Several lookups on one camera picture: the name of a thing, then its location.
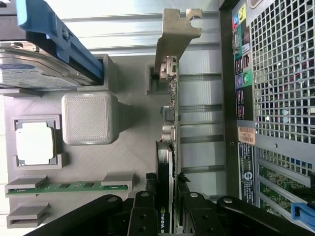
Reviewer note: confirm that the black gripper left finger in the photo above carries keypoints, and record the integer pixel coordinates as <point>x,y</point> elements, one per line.
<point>145,214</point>

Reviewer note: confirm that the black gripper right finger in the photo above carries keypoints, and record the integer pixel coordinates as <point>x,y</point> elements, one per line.
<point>199,216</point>

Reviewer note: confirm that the grey printed parts rack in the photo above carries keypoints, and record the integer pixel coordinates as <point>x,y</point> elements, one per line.
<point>103,159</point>

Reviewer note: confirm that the green RAM stick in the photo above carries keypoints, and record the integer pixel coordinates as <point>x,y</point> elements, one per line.
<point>73,186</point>

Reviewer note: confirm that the blue card retention clip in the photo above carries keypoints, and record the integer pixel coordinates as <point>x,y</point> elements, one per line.
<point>305,216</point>

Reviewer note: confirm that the black open PC case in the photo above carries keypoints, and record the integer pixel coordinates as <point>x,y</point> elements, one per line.
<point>226,110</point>

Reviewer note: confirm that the silver CPU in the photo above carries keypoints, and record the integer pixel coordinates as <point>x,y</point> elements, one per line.
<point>35,143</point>

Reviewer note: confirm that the hard disk in blue caddy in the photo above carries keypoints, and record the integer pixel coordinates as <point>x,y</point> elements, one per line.
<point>32,46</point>

